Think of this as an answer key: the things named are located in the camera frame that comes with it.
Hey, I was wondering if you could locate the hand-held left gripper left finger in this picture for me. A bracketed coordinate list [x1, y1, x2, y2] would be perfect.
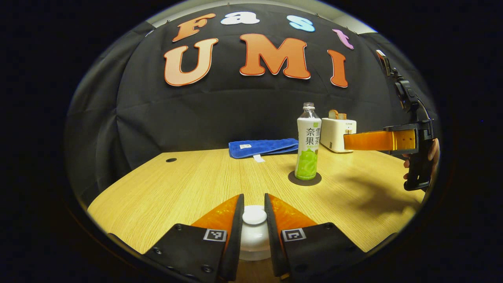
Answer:
[143, 193, 245, 281]

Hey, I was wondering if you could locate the black backdrop cloth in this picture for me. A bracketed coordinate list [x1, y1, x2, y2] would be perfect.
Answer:
[65, 4, 437, 205]

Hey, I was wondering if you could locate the white toaster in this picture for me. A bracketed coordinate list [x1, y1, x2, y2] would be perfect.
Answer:
[319, 117, 357, 153]

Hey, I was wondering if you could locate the dark brown round coaster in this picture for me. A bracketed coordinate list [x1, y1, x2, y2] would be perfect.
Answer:
[288, 170, 322, 186]

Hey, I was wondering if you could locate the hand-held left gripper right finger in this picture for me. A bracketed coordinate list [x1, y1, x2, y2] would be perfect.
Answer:
[264, 193, 366, 279]

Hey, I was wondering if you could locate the blue towel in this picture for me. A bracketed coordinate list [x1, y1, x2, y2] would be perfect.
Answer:
[228, 138, 300, 163]

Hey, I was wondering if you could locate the clear water bottle white label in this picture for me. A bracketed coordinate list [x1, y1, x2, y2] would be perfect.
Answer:
[294, 102, 322, 181]

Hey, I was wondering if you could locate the white teacup lid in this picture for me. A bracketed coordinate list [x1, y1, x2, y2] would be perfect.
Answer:
[239, 205, 272, 261]

